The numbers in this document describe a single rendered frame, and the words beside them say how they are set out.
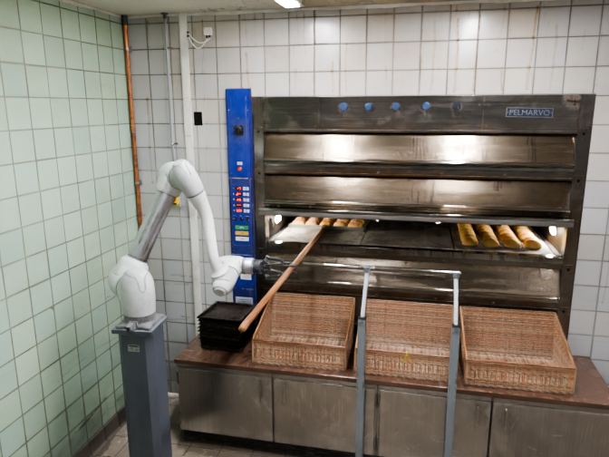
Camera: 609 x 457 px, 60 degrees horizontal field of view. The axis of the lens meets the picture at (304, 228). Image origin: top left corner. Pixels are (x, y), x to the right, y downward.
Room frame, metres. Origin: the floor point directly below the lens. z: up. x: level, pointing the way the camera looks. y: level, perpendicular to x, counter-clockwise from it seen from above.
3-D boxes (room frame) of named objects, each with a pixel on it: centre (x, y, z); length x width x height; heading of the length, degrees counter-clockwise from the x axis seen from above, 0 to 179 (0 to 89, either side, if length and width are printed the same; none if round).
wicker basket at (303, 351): (3.00, -0.01, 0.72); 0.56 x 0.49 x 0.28; 78
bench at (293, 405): (2.89, -0.46, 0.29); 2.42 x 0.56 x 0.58; 77
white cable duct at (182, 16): (3.43, 0.74, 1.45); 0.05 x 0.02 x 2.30; 77
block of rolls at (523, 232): (3.45, -1.29, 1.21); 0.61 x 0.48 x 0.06; 167
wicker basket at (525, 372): (2.75, -1.17, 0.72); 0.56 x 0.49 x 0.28; 79
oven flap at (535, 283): (3.14, -0.63, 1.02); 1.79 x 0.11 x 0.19; 77
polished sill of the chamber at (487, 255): (3.17, -0.63, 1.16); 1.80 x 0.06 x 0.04; 77
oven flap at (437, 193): (3.14, -0.63, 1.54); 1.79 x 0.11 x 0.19; 77
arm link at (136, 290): (2.46, 0.82, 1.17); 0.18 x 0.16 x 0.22; 35
